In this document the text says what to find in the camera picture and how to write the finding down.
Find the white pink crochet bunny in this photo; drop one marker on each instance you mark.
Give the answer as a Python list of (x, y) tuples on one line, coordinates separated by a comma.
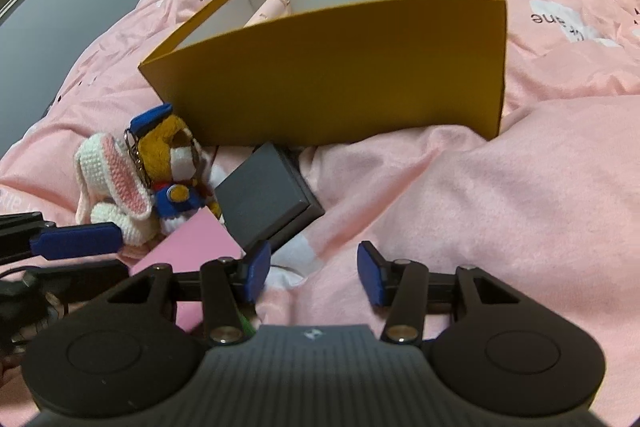
[(111, 191)]

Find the pink patterned bed cover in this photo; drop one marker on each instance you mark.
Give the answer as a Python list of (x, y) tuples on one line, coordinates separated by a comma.
[(551, 206)]

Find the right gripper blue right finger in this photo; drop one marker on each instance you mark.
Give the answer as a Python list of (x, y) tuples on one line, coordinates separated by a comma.
[(371, 266)]

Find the pink card wallet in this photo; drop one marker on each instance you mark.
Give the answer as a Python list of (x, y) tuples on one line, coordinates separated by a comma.
[(200, 239)]

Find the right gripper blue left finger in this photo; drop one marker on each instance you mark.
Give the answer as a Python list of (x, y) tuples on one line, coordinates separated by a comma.
[(257, 265)]

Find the brown sailor bear plush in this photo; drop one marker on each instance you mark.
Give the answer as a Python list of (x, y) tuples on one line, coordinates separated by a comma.
[(172, 165)]

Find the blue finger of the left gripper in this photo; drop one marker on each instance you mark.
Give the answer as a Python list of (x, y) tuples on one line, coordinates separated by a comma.
[(78, 241)]

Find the pink bottle with ears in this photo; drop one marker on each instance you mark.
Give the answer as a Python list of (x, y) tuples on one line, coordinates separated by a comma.
[(270, 10)]

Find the dark grey square box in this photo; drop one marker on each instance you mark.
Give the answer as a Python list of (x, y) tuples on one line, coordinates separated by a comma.
[(266, 199)]

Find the yellow cardboard box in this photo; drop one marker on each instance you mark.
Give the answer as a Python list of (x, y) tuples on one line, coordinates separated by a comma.
[(334, 71)]

